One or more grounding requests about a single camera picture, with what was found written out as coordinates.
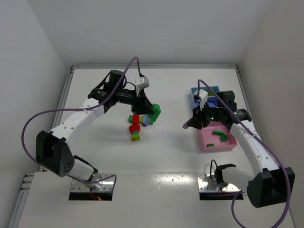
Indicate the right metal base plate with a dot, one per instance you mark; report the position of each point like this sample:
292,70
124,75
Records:
207,184

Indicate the large pink container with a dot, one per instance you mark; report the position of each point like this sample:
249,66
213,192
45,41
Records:
205,136

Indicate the green purple lego stack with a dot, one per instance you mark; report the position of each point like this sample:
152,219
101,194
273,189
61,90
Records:
157,112

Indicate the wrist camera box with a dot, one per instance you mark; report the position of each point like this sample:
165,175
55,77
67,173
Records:
202,97
142,82

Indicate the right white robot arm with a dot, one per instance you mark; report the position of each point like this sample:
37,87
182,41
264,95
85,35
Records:
269,184

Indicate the green lego plate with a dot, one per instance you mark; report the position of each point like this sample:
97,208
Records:
219,133

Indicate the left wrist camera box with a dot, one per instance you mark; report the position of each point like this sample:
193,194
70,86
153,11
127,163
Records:
142,82

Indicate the purple brick from stack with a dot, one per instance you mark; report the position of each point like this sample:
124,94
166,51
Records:
186,125

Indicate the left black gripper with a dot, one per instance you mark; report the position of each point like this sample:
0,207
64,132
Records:
138,102

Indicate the light blue container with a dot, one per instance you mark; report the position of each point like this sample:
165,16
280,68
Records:
193,90

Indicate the green base plate under reds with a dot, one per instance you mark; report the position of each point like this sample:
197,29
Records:
140,120

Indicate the purple paw lego piece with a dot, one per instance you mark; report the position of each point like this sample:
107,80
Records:
145,120

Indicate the red round lego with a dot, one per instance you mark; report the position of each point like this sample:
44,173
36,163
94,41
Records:
135,118
134,128

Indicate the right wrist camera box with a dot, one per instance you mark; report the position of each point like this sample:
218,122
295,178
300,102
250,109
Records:
202,97

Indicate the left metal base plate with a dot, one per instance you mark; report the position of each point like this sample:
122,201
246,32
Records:
102,183

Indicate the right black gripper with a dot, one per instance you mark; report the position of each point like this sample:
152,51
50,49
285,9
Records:
202,118

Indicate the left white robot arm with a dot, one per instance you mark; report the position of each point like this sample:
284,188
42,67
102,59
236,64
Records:
53,148

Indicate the yellow-green lego brick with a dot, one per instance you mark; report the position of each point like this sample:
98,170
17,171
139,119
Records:
135,137

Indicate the metal base plate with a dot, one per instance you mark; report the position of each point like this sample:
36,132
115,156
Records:
207,184
102,183

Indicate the green square lego in bin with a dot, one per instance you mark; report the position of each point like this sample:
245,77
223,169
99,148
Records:
224,138

